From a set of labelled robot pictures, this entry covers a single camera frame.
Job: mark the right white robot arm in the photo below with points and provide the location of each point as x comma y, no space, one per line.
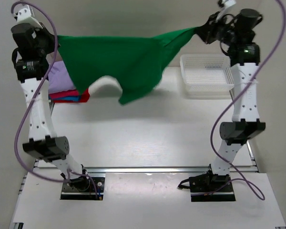
244,56

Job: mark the white plastic basket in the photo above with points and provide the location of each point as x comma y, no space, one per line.
206,76

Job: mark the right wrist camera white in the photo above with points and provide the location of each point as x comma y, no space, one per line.
225,6

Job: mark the aluminium rail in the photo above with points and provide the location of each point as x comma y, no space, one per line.
172,169

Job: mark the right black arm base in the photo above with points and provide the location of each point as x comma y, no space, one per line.
209,187

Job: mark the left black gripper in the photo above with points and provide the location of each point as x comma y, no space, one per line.
42,27

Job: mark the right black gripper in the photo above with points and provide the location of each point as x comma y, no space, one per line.
207,32

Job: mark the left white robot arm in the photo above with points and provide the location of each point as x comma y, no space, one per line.
32,68

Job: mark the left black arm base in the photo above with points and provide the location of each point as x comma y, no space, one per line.
83,189

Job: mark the green t shirt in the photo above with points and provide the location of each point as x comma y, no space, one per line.
137,63

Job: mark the folded lilac t shirt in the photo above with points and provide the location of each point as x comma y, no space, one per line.
59,79

